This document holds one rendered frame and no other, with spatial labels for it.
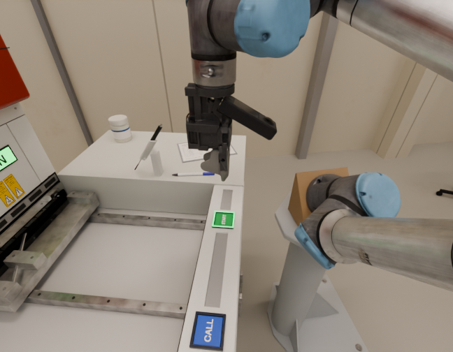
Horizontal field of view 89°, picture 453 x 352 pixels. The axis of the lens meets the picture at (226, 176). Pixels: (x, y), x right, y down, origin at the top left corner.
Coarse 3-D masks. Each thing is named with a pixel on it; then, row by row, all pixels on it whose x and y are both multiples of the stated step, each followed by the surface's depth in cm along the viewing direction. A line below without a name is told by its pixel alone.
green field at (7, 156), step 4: (8, 148) 61; (0, 152) 59; (4, 152) 60; (8, 152) 61; (0, 156) 59; (4, 156) 60; (8, 156) 61; (12, 156) 62; (0, 160) 59; (4, 160) 60; (8, 160) 61; (12, 160) 62; (0, 164) 59; (4, 164) 60; (8, 164) 61; (0, 168) 59
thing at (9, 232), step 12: (48, 192) 73; (36, 204) 69; (60, 204) 79; (24, 216) 66; (48, 216) 75; (12, 228) 62; (36, 228) 70; (0, 240) 59; (24, 240) 67; (0, 264) 61; (0, 276) 60
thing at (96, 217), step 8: (96, 216) 78; (104, 216) 78; (112, 216) 78; (120, 216) 78; (128, 216) 78; (136, 216) 78; (144, 216) 78; (128, 224) 78; (136, 224) 78; (144, 224) 78; (152, 224) 77; (160, 224) 77; (168, 224) 76; (176, 224) 76; (184, 224) 76; (192, 224) 75; (200, 224) 75
